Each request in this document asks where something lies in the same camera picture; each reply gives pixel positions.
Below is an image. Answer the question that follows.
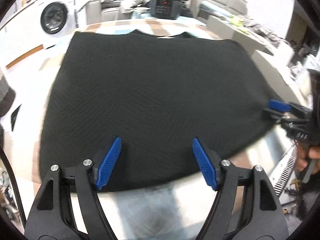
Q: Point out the grey cube table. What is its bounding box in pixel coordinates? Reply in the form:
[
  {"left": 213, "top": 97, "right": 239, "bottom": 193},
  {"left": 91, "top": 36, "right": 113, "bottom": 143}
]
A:
[{"left": 207, "top": 15, "right": 273, "bottom": 56}]

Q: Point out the grey sofa with laundry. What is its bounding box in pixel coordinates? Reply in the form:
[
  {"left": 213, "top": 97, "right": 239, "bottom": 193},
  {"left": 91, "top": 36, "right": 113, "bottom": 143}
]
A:
[{"left": 86, "top": 0, "right": 151, "bottom": 26}]

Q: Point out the person's right hand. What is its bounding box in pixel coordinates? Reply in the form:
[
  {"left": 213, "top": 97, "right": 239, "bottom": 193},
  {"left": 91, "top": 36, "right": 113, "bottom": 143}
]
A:
[{"left": 296, "top": 144, "right": 320, "bottom": 172}]

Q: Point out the black knit sweater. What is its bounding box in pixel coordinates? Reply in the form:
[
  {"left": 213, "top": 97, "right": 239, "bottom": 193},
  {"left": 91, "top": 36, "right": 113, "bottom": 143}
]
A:
[{"left": 39, "top": 29, "right": 285, "bottom": 193}]

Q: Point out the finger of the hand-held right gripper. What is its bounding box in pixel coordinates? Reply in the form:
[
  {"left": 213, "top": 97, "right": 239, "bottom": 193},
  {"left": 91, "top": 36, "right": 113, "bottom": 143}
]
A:
[
  {"left": 263, "top": 109, "right": 301, "bottom": 127},
  {"left": 269, "top": 99, "right": 310, "bottom": 117}
]

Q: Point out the blue checked tablecloth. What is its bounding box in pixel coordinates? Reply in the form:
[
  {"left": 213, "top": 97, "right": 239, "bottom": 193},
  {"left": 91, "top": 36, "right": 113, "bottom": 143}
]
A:
[{"left": 132, "top": 11, "right": 208, "bottom": 27}]

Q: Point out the black white striped rug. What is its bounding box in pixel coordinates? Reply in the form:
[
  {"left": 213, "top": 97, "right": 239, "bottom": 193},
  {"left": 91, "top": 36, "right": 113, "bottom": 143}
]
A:
[{"left": 273, "top": 144, "right": 301, "bottom": 196}]

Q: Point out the grey jacket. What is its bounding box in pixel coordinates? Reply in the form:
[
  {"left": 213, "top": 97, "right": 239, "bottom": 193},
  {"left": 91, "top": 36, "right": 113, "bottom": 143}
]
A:
[{"left": 247, "top": 20, "right": 296, "bottom": 48}]

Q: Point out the white kitchen counter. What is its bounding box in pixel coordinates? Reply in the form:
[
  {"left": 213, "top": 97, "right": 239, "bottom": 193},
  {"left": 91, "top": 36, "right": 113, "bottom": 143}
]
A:
[{"left": 0, "top": 2, "right": 46, "bottom": 68}]

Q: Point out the striped grey laundry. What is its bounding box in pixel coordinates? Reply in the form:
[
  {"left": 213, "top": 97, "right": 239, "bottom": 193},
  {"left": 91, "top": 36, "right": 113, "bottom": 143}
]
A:
[{"left": 101, "top": 0, "right": 150, "bottom": 14}]

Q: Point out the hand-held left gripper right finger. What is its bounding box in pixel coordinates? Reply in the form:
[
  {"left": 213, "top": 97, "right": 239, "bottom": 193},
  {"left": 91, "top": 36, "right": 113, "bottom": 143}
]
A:
[{"left": 191, "top": 137, "right": 288, "bottom": 240}]

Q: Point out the white washing machine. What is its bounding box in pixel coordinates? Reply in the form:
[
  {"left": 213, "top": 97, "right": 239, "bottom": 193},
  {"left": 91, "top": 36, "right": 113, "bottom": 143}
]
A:
[{"left": 25, "top": 0, "right": 77, "bottom": 50}]

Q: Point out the brown blue checked blanket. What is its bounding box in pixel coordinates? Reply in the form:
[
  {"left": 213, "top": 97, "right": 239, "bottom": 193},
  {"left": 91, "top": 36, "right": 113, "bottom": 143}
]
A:
[{"left": 5, "top": 20, "right": 310, "bottom": 240}]

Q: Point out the black electronic box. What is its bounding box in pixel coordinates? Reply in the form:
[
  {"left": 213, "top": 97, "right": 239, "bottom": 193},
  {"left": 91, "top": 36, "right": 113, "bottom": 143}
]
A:
[{"left": 149, "top": 0, "right": 181, "bottom": 20}]

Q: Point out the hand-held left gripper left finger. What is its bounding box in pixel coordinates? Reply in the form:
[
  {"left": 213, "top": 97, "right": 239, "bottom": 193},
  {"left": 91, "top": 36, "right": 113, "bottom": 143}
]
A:
[{"left": 24, "top": 135, "right": 123, "bottom": 240}]

